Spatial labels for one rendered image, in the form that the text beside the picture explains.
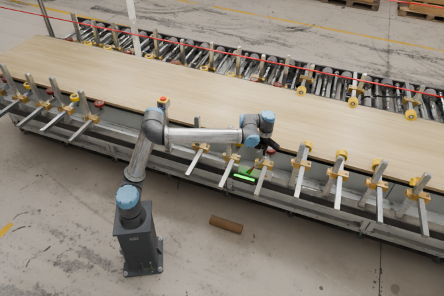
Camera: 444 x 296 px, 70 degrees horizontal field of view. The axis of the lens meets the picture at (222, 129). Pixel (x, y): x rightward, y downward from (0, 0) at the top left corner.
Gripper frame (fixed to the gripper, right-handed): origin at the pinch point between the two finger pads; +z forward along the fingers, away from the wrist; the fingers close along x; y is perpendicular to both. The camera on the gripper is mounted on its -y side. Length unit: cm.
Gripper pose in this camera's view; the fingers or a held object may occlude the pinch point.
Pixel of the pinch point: (264, 156)
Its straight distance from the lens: 219.1
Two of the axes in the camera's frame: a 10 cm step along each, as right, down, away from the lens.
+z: -0.3, 7.4, 6.7
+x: -3.3, 6.3, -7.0
